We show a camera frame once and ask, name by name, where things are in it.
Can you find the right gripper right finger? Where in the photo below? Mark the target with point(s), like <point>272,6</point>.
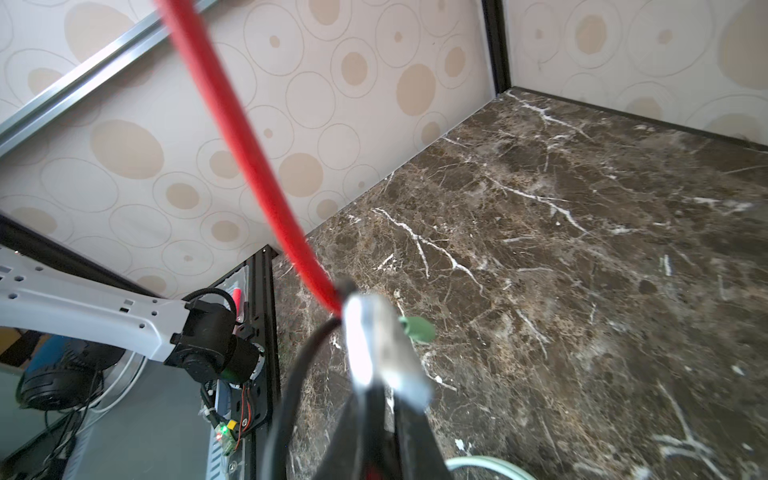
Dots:
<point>417,454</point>

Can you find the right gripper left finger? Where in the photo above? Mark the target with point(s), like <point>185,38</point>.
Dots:
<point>357,441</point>

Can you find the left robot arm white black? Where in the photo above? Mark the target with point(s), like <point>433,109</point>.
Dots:
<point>194,335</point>

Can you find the mint green headphones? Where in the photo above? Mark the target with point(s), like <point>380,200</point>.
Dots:
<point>499,466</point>

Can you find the pink marker pen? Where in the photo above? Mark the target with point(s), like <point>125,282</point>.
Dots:
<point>237,298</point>

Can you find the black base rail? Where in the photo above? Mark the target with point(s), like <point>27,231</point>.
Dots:
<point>256,401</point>

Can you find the diagonal aluminium frame bar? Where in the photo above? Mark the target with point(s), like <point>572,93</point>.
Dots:
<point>83,80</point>

